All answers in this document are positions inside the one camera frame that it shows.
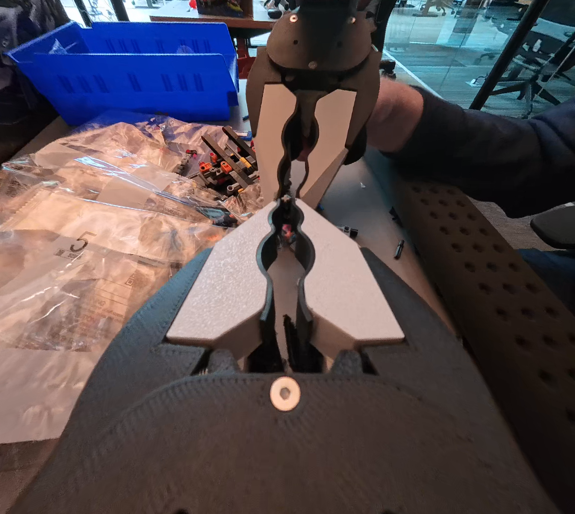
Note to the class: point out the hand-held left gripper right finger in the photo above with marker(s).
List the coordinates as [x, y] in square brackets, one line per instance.
[355, 294]

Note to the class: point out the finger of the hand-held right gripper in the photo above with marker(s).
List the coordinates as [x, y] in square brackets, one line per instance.
[272, 132]
[334, 128]

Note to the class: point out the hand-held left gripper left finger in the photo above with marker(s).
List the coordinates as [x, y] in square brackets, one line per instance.
[220, 294]

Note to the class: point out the large clear bag white label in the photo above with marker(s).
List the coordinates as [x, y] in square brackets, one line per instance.
[67, 253]

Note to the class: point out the pile of clear lego bags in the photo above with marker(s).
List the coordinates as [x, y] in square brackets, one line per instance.
[90, 154]

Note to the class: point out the person's right hand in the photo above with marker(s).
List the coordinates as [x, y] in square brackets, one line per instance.
[395, 119]

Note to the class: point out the wooden desk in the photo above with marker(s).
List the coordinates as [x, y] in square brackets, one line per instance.
[202, 22]

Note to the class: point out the black perforated pad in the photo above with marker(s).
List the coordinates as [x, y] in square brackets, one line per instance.
[494, 298]

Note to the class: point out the blue plastic bin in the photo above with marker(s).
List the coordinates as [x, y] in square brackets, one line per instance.
[134, 83]

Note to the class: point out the dark desk with black leg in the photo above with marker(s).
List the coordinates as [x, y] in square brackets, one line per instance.
[516, 38]

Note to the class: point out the person's leg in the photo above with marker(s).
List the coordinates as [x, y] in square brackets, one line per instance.
[552, 276]

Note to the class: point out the lego chassis frame assembly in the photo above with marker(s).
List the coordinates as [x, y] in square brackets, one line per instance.
[224, 163]

